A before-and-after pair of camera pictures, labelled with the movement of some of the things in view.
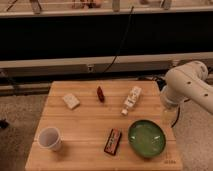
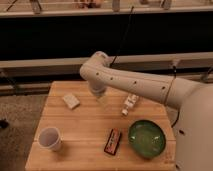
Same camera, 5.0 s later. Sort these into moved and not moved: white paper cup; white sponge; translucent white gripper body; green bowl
Moved: translucent white gripper body
Not moved: white sponge; green bowl; white paper cup
